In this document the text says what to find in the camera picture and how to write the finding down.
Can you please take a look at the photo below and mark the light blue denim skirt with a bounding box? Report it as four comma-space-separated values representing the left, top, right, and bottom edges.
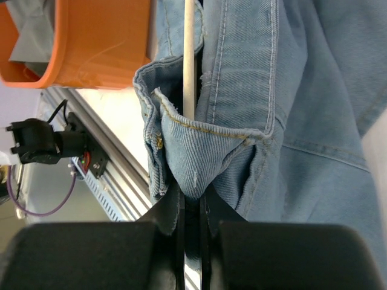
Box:
133, 1, 386, 273

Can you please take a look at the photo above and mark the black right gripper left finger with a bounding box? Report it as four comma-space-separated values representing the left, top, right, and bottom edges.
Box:
1, 183, 184, 289

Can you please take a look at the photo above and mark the grey white clothes rack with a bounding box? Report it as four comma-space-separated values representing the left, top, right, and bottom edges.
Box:
362, 111, 387, 222

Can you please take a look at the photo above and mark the cream hanger of denim skirt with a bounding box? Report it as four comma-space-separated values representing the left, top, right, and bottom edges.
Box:
183, 0, 196, 120

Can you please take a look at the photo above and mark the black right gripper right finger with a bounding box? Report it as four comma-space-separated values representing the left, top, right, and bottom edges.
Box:
200, 185, 385, 289

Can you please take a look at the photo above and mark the purple floor cable left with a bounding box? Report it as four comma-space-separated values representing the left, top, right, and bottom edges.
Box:
7, 164, 77, 217

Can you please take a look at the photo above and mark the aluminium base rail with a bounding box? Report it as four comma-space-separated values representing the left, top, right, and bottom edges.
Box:
42, 88, 151, 208

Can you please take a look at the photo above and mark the orange plastic basket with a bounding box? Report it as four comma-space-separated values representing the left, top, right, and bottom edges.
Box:
1, 1, 152, 89

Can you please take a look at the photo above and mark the grey pleated skirt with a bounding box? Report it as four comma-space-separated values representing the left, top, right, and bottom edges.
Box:
6, 0, 56, 77

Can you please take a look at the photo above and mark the slotted grey cable duct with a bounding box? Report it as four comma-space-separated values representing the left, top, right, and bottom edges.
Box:
84, 173, 150, 222

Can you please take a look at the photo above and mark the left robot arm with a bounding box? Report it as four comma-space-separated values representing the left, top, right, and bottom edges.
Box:
1, 118, 87, 166

